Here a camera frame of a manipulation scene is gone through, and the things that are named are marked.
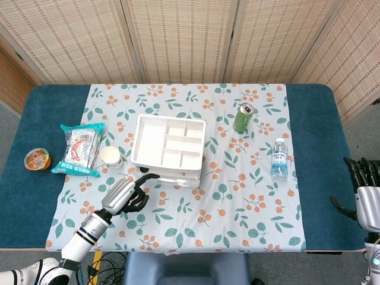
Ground brown wooden door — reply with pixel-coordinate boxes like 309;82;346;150
0;50;35;115

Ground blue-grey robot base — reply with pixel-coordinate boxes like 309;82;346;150
123;252;250;285

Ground yellow floor strip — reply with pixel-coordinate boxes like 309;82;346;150
90;251;103;285

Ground clear water bottle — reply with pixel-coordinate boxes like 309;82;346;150
270;137;289;181

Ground white paper cup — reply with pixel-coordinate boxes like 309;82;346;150
100;145;124;169

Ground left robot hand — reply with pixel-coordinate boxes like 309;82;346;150
102;173;161;215

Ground floral fruit tablecloth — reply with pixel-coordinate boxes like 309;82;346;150
45;83;306;256

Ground white drawer organizer box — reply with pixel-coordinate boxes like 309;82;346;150
130;114;207;188

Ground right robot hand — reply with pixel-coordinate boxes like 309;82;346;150
329;157;380;231

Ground woven folding screen panel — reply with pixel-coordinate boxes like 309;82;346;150
292;0;380;125
0;0;143;86
224;0;348;84
120;0;241;84

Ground green energy drink can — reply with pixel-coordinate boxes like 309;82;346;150
233;103;255;134

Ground clear plastic box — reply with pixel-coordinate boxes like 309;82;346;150
135;166;200;189

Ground teal noodle packet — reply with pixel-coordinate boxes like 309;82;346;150
50;122;106;178

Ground teal padded table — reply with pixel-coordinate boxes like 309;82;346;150
0;84;372;254

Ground orange jelly cup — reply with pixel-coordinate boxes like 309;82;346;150
24;147;52;171

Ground black floor cable bundle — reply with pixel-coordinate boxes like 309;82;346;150
87;252;128;285

